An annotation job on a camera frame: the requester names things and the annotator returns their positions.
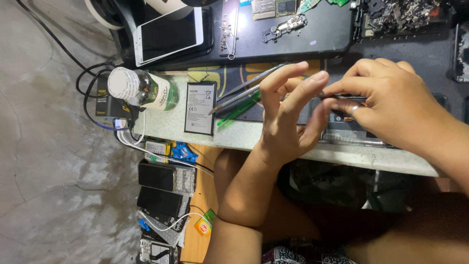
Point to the person's right hand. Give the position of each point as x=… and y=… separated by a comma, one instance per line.
x=395, y=102

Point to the person's left hand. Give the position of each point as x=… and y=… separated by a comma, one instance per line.
x=282, y=128

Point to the thin metal pry tool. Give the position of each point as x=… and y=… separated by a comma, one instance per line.
x=342, y=96

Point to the green plastic stick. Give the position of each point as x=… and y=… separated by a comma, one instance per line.
x=244, y=110
x=241, y=104

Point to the dark patterned work mat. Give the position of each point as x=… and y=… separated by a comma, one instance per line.
x=421, y=62

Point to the silver metal spudger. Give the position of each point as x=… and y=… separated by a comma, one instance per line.
x=234, y=99

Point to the silver metal tweezers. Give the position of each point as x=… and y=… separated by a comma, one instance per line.
x=252, y=79

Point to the black plastic bag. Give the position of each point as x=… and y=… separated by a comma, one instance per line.
x=329, y=183

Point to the black work tray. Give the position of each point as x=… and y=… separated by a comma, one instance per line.
x=278, y=47

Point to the phone battery with white label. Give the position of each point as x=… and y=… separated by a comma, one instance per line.
x=200, y=108

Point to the tray of metal scrap parts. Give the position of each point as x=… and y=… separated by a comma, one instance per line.
x=403, y=14

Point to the wooden shelf board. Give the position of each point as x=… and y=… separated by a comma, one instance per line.
x=199, y=183

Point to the blue plastic packet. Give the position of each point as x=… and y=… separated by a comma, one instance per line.
x=184, y=152

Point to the grey keypad phone part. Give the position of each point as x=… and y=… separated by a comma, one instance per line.
x=185, y=179

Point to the cluster of small screws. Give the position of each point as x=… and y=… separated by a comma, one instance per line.
x=225, y=35

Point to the small green circuit board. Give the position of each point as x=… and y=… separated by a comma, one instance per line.
x=339, y=2

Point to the silver phone circuit board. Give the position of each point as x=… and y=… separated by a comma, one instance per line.
x=273, y=8

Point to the black phone under white phone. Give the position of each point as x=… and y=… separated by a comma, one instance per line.
x=208, y=33

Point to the orange and green packet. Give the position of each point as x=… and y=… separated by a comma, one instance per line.
x=204, y=224

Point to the person's leg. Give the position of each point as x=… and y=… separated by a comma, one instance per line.
x=234, y=244

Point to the battery with yellow edge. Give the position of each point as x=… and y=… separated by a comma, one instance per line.
x=157, y=151

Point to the black white patterned garment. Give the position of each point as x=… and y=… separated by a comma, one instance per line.
x=293, y=256

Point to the small blue card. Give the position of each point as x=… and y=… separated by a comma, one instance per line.
x=244, y=2

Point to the small black phone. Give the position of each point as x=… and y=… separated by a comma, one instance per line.
x=156, y=177

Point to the green bottle with white cap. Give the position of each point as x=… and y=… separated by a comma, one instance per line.
x=146, y=90

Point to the large black phone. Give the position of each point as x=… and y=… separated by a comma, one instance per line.
x=159, y=201

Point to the white cylinder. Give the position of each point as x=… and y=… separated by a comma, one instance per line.
x=172, y=9

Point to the black power adapter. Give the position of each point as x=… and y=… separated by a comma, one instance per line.
x=111, y=102

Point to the white round rim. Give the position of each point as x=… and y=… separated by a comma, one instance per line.
x=99, y=16

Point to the dark phone frame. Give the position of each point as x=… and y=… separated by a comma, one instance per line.
x=461, y=55

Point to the black phone frame piece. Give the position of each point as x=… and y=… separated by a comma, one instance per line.
x=284, y=28

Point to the white phone frame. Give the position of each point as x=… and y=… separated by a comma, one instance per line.
x=157, y=252

